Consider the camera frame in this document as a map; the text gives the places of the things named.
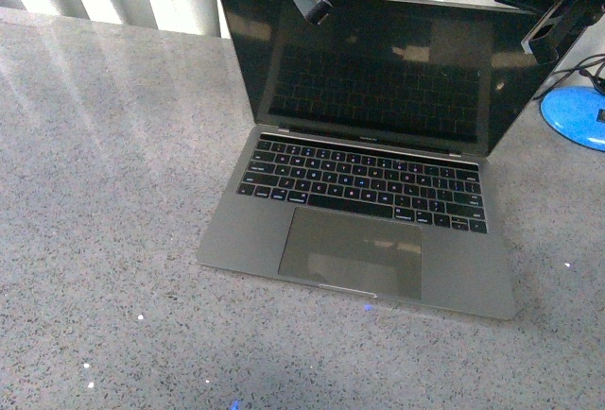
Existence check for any grey laptop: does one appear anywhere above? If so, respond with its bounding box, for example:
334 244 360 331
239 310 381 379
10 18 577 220
198 0 554 319

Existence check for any black lamp power cable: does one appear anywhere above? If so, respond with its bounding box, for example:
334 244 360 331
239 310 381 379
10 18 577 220
532 53 605 101

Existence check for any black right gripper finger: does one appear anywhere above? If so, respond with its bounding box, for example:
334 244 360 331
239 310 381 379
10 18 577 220
521 0 604 62

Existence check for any blue desk lamp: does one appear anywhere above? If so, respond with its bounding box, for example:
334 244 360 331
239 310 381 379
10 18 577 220
540 87 604 152

